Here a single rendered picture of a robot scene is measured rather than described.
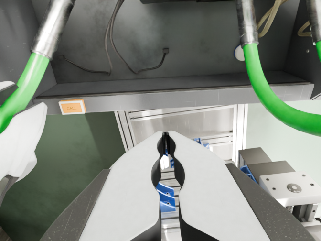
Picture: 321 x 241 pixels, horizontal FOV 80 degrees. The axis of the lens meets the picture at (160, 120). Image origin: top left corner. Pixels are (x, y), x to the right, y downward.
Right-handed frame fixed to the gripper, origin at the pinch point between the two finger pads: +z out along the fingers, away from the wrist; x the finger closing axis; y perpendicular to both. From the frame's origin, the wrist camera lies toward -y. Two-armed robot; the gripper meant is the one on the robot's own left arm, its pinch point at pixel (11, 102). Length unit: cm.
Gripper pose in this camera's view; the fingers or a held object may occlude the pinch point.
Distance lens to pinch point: 17.7
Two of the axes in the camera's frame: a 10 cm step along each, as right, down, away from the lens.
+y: -2.6, 3.1, 9.1
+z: 5.0, -7.6, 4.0
